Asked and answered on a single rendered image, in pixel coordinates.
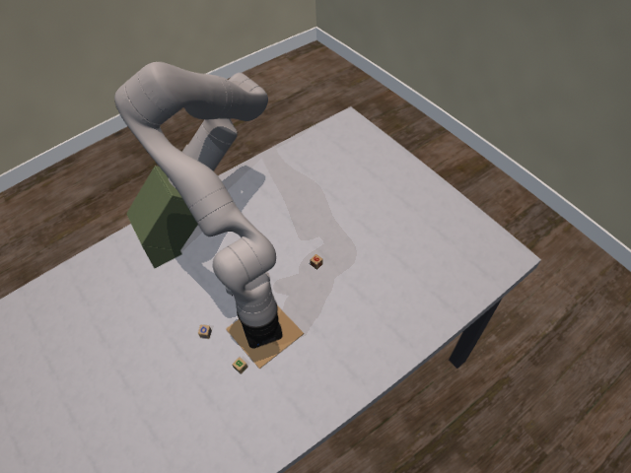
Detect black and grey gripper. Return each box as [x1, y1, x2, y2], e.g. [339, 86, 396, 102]
[236, 294, 283, 349]

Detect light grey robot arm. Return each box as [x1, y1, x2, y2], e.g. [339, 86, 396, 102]
[114, 62, 276, 313]

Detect tan square mat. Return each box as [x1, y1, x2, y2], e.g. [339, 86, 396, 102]
[226, 306, 304, 369]

